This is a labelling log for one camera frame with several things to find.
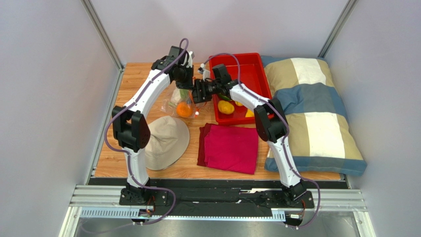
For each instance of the orange fake fruit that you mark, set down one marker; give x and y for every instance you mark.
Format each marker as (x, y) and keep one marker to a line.
(184, 110)

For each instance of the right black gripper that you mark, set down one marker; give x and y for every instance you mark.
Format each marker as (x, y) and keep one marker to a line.
(200, 91)

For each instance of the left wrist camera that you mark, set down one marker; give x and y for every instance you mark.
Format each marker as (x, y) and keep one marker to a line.
(188, 63)

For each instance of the yellow fake pear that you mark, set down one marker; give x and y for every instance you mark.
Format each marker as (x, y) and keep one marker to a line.
(249, 114)

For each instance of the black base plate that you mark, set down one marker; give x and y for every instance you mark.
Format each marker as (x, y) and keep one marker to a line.
(209, 202)

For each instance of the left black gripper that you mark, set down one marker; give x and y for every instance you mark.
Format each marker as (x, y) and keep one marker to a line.
(189, 84)

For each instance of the red plastic tray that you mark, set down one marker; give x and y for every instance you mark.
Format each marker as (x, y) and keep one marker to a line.
(249, 67)

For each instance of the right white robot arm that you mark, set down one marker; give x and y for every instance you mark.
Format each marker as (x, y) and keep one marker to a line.
(270, 123)

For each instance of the fake watermelon slice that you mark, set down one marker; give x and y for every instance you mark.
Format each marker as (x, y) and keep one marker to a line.
(223, 97)

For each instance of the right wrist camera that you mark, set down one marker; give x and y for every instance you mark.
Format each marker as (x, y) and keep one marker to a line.
(204, 71)

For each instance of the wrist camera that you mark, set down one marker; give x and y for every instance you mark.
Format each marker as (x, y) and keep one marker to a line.
(204, 71)
(188, 63)

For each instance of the dark yellow fake fruit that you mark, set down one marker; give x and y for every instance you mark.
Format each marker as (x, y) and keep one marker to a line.
(225, 107)

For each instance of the plaid pillow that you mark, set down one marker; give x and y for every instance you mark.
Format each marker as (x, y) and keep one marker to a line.
(319, 137)

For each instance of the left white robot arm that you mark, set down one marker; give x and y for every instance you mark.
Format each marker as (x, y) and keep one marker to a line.
(131, 129)

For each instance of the magenta folded cloth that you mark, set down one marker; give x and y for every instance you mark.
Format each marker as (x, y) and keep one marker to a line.
(228, 148)

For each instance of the clear zip top bag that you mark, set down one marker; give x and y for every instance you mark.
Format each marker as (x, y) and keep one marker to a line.
(171, 111)

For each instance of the beige bucket hat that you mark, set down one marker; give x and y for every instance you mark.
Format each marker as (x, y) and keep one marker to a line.
(169, 140)

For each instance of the aluminium frame rail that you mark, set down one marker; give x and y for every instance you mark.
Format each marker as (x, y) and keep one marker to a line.
(103, 202)

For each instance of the white fake cauliflower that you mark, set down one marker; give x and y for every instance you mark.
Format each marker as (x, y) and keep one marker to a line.
(178, 96)

